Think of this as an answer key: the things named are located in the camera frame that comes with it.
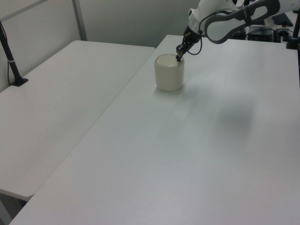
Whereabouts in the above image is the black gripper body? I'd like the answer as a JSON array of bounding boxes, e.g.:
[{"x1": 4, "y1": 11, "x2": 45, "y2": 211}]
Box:
[{"x1": 182, "y1": 26, "x2": 202, "y2": 47}]

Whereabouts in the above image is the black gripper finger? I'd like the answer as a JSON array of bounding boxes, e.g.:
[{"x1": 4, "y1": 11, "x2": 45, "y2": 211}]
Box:
[
  {"x1": 175, "y1": 43, "x2": 185, "y2": 62},
  {"x1": 182, "y1": 41, "x2": 194, "y2": 57}
]

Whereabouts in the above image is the black clamp camera stand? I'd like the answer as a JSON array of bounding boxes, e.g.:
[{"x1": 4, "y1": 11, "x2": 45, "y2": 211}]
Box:
[{"x1": 285, "y1": 15, "x2": 300, "y2": 49}]

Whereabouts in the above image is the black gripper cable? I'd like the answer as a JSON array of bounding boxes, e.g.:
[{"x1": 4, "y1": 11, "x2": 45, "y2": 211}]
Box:
[{"x1": 186, "y1": 7, "x2": 249, "y2": 56}]

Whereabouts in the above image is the black pole with white tie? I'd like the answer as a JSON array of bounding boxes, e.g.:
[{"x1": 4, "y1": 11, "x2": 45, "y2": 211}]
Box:
[{"x1": 0, "y1": 20, "x2": 29, "y2": 87}]

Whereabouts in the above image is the cream trash bin with lid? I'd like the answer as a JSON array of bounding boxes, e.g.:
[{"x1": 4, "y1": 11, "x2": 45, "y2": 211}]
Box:
[{"x1": 154, "y1": 53, "x2": 186, "y2": 91}]

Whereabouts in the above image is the grey lab equipment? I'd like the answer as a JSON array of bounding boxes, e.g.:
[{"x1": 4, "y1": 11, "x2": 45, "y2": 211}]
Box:
[{"x1": 245, "y1": 10, "x2": 300, "y2": 43}]

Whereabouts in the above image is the grey partition post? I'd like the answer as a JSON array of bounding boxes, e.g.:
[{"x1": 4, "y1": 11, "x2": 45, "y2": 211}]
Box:
[{"x1": 72, "y1": 0, "x2": 88, "y2": 42}]

